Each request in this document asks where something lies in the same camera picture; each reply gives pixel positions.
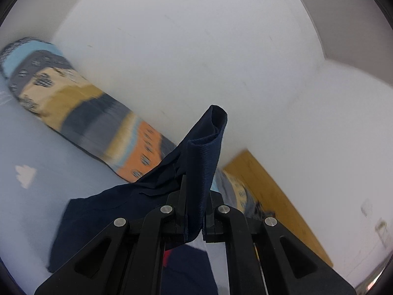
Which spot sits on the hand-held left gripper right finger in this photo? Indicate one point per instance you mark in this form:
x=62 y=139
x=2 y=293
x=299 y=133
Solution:
x=215 y=221

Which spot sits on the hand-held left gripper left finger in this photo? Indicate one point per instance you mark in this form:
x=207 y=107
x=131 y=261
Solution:
x=180 y=218

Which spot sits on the navy blue garment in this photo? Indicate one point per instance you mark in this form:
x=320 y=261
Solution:
x=202 y=159

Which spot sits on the red cloth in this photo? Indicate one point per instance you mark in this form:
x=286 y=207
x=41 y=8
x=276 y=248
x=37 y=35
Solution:
x=165 y=258

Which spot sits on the long patterned bolster pillow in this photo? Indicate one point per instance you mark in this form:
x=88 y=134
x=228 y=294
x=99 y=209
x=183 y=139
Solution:
x=76 y=104

